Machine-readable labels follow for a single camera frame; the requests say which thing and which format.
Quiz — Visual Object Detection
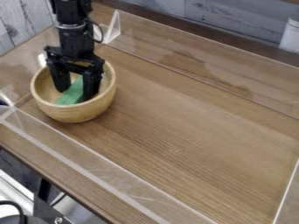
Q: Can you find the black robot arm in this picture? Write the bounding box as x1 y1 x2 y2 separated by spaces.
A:
43 0 105 101

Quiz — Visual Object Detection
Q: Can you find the black metal bracket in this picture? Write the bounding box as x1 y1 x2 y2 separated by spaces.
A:
31 196 73 224

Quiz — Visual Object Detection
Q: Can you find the clear acrylic tray wall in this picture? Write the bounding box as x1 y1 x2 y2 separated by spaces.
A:
0 8 299 224

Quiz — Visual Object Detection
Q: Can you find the brown wooden bowl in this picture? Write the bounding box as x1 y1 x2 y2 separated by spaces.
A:
30 61 117 123

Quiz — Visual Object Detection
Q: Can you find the white cylindrical container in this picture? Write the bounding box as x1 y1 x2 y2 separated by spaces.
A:
278 17 299 53

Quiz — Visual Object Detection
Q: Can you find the black cable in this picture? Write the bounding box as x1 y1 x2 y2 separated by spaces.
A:
0 200 26 224

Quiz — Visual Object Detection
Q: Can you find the green rectangular block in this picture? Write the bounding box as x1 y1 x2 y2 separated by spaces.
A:
55 76 82 105

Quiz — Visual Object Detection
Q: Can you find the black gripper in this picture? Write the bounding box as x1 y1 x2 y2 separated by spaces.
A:
43 24 105 101

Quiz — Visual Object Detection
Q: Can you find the black table leg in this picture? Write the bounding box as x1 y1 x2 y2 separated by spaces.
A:
37 178 51 201

